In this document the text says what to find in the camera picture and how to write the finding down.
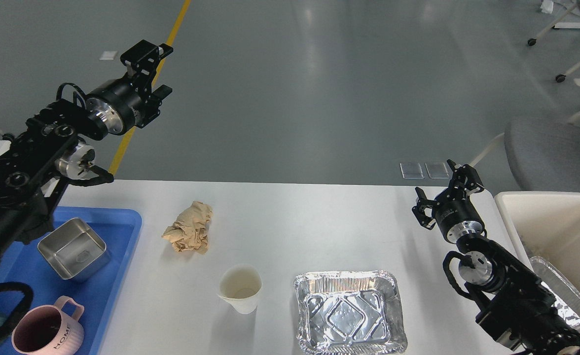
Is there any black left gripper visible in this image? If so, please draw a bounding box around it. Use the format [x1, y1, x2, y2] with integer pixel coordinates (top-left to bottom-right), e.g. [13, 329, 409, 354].
[85, 40, 174, 137]

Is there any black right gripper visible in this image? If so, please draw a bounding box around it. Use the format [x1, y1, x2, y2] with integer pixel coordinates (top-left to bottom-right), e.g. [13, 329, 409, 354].
[412, 159, 485, 244]

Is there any stainless steel rectangular container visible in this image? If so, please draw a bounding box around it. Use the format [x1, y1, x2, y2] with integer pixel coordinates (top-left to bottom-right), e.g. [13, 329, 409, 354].
[37, 217, 110, 283]

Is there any pink ribbed mug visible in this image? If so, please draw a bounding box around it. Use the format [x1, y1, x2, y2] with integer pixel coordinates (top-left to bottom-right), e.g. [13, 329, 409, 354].
[11, 296, 85, 355]

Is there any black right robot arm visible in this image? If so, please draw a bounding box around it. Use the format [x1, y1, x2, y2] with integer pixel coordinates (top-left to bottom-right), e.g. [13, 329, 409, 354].
[412, 159, 580, 355]

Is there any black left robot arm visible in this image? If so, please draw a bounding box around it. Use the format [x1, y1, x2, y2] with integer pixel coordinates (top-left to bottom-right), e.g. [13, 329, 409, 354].
[0, 40, 173, 342]

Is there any grey office chair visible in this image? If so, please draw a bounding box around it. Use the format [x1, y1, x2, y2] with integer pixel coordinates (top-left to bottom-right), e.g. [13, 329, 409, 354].
[470, 117, 580, 194]

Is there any beige plastic bin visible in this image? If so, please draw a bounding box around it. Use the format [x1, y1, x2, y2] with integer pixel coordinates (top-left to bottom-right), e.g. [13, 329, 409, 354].
[495, 191, 580, 292]

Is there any aluminium foil tray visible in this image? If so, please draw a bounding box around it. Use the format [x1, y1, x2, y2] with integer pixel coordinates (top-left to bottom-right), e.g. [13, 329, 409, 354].
[294, 270, 408, 355]

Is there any crumpled brown paper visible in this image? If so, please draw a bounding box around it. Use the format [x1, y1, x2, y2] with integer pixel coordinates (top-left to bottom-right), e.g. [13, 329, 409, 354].
[161, 201, 213, 255]

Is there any foil tray in bin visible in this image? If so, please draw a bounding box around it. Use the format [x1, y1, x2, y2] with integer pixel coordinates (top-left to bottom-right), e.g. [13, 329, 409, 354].
[529, 256, 580, 332]

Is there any blue plastic tray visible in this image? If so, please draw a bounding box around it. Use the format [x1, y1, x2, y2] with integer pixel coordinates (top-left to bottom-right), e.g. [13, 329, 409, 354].
[0, 207, 142, 355]

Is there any white paper cup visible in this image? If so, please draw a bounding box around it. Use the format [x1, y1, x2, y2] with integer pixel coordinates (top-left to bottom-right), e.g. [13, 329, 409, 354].
[217, 264, 263, 315]

